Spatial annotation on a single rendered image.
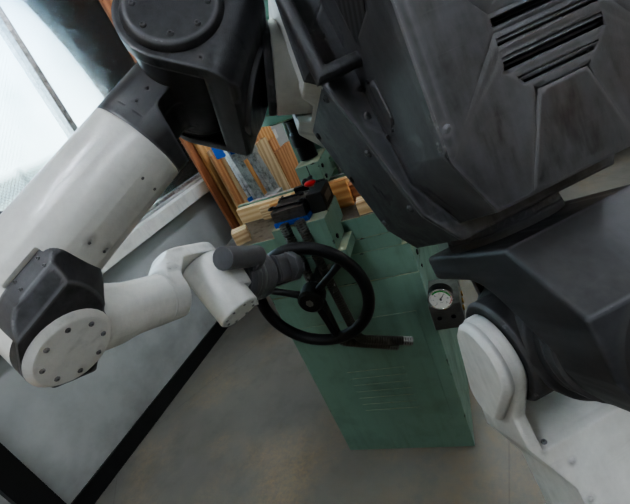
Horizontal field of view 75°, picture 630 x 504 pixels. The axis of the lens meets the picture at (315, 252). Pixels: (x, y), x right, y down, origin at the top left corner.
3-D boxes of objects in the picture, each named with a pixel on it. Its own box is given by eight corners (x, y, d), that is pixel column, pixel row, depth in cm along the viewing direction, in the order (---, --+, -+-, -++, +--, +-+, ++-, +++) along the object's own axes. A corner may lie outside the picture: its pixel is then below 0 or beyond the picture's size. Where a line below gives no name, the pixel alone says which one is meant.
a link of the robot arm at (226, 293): (250, 322, 69) (209, 337, 58) (212, 275, 71) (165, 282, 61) (293, 275, 65) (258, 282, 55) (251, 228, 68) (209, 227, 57)
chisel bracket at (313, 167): (305, 196, 114) (294, 168, 111) (316, 178, 126) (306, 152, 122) (330, 189, 111) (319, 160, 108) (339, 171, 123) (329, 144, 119)
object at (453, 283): (435, 331, 109) (428, 308, 106) (434, 302, 119) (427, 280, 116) (468, 326, 106) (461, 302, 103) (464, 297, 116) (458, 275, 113)
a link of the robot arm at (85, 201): (-47, 382, 28) (158, 136, 33) (-125, 291, 33) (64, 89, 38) (77, 393, 38) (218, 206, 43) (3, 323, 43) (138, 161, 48)
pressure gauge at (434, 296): (432, 317, 104) (424, 291, 100) (432, 307, 107) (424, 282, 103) (458, 313, 101) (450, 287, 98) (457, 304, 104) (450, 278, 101)
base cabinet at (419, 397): (348, 451, 151) (268, 301, 121) (366, 342, 199) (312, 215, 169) (476, 447, 134) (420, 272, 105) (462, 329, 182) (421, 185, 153)
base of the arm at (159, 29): (279, 67, 32) (265, -52, 34) (108, 78, 31) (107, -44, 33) (283, 155, 46) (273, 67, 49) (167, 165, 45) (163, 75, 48)
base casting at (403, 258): (270, 300, 122) (256, 275, 118) (313, 215, 169) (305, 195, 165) (420, 271, 105) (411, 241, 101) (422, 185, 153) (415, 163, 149)
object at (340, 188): (300, 219, 115) (289, 195, 112) (302, 216, 116) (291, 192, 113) (354, 204, 109) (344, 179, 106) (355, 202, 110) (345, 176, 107)
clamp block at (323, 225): (284, 263, 101) (269, 232, 98) (298, 236, 113) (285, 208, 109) (339, 250, 96) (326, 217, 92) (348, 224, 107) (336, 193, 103)
